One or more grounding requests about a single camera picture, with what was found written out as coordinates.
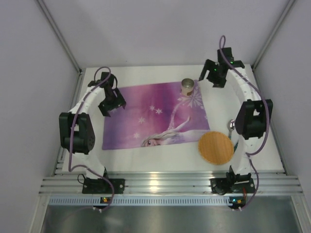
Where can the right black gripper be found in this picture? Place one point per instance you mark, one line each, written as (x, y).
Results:
(214, 73)

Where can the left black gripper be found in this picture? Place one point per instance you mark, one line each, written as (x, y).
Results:
(112, 103)

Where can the beige metal cup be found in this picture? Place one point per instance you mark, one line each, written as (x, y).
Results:
(187, 86)

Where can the purple printed cloth placemat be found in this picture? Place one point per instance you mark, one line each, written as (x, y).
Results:
(155, 114)

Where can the metal spoon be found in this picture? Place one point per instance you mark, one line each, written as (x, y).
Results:
(231, 128)

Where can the round orange woven plate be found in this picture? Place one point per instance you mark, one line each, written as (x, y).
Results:
(216, 148)

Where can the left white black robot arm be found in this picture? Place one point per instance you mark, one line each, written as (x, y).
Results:
(76, 130)

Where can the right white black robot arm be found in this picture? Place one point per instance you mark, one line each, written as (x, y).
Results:
(229, 97)

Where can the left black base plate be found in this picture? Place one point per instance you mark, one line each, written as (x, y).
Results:
(99, 186)

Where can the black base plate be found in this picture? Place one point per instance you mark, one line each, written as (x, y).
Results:
(223, 186)
(99, 186)

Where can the aluminium mounting rail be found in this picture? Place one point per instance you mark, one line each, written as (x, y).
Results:
(173, 183)

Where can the perforated grey cable duct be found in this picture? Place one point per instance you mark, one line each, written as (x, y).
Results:
(146, 201)

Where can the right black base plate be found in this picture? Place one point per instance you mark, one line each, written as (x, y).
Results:
(223, 186)

